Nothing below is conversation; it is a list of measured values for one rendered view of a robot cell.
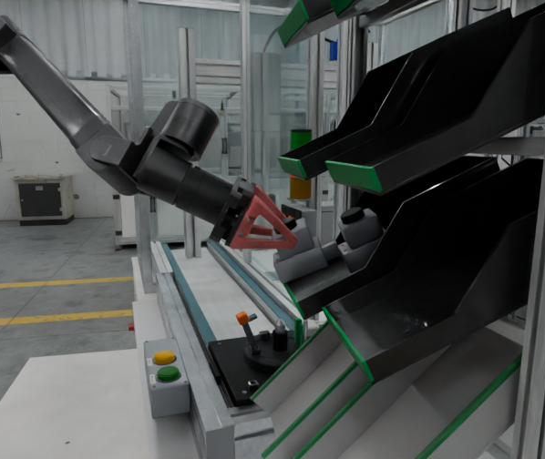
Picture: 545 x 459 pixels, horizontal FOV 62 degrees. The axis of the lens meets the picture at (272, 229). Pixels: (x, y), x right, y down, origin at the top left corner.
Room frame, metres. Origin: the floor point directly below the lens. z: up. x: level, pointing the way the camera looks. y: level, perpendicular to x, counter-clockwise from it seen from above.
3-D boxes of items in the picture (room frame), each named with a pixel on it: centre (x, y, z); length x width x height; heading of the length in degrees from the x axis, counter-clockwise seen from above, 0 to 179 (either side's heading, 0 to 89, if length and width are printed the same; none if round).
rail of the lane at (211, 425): (1.05, 0.22, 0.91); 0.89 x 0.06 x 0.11; 19
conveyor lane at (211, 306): (1.13, 0.06, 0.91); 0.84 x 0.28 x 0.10; 19
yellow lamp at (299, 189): (1.05, -0.07, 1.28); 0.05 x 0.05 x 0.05
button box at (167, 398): (0.85, 0.22, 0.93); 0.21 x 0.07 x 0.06; 19
